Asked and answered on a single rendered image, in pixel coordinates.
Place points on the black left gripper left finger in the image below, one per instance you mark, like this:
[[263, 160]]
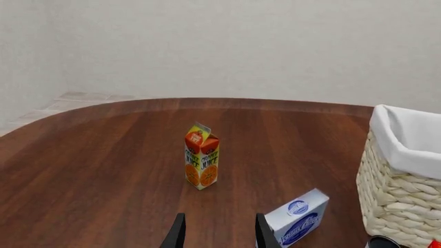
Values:
[[176, 233]]

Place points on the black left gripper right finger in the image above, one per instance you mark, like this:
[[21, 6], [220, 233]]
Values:
[[264, 235]]

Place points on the woven basket with white liner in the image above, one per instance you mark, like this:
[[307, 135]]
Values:
[[401, 178]]

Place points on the white and blue printed box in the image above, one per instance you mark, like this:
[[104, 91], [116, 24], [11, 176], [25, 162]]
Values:
[[298, 219]]

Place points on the orange juice carton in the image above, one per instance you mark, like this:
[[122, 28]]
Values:
[[202, 160]]

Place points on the dark tin can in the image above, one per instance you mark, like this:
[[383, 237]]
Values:
[[381, 242]]

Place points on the red printed tin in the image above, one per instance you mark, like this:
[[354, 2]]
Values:
[[436, 244]]

